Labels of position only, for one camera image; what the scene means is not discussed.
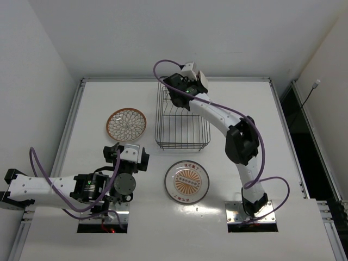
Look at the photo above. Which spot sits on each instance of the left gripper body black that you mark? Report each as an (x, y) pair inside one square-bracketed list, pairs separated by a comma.
[(110, 154)]

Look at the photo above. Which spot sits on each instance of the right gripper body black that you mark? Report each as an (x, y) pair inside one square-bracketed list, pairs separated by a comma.
[(172, 82)]

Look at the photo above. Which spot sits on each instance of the white plate orange sunburst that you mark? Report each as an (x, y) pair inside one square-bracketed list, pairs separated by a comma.
[(186, 182)]

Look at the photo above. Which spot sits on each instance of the floral plate orange rim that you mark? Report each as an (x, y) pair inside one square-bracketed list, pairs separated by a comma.
[(126, 124), (202, 80)]

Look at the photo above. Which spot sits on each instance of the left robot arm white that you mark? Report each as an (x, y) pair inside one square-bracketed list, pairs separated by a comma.
[(94, 192)]

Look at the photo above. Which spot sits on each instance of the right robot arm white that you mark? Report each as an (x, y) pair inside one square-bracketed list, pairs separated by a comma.
[(242, 138)]

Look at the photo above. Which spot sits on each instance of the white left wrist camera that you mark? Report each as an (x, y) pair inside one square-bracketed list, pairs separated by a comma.
[(130, 153)]

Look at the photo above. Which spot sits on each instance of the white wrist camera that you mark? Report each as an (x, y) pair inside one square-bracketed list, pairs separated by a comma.
[(130, 153), (188, 70)]

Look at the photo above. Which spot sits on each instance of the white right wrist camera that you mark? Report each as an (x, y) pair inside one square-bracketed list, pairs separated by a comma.
[(188, 70)]

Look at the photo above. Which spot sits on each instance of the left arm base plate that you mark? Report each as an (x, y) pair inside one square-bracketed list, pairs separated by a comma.
[(109, 218)]

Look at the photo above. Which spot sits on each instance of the grey wire dish rack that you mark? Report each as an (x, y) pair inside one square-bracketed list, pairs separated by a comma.
[(177, 128)]

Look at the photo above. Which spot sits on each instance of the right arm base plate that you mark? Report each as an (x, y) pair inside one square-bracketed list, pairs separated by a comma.
[(235, 214)]

